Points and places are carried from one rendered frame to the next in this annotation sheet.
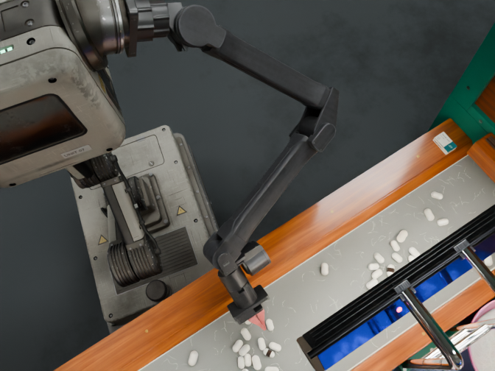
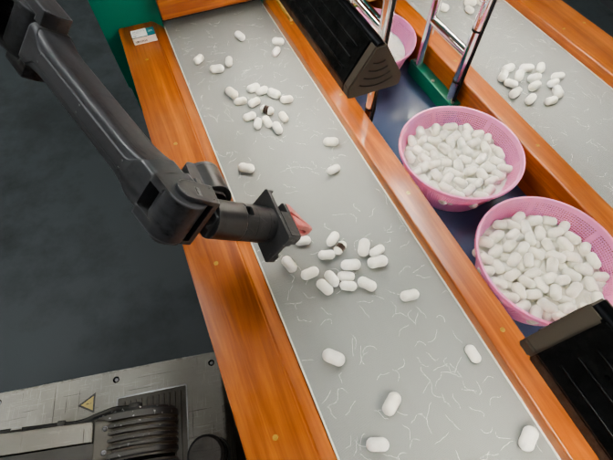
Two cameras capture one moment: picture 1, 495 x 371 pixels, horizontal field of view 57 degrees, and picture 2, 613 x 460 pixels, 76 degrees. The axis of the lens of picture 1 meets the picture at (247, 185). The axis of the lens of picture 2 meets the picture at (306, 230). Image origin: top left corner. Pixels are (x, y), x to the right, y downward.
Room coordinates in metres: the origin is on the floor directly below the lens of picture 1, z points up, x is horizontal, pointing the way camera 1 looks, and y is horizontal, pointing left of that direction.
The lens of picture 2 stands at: (0.11, 0.38, 1.40)
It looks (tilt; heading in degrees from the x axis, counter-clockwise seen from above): 59 degrees down; 268
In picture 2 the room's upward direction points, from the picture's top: straight up
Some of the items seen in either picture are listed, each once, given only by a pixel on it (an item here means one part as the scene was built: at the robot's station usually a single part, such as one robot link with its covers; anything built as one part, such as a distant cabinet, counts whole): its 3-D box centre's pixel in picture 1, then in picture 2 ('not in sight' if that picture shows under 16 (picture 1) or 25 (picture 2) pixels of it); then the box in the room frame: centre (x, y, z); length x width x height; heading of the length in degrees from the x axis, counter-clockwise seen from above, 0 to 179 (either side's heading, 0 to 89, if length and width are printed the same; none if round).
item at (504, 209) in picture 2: not in sight; (537, 266); (-0.34, 0.08, 0.72); 0.27 x 0.27 x 0.10
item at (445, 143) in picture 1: (444, 143); (143, 36); (0.51, -0.60, 0.77); 0.06 x 0.04 x 0.02; 21
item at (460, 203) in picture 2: not in sight; (454, 162); (-0.24, -0.18, 0.72); 0.27 x 0.27 x 0.10
